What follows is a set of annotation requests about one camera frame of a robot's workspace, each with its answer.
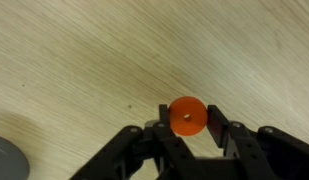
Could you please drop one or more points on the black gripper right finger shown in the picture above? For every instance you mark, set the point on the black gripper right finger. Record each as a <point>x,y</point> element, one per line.
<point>260,153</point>

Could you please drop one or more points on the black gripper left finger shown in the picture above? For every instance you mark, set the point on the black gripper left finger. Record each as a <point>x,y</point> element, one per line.
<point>127,156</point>

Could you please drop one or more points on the orange wooden disc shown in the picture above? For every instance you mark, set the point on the orange wooden disc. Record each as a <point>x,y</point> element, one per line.
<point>180,123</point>

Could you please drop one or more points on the grey duct tape roll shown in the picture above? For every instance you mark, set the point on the grey duct tape roll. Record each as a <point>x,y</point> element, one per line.
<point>7,160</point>

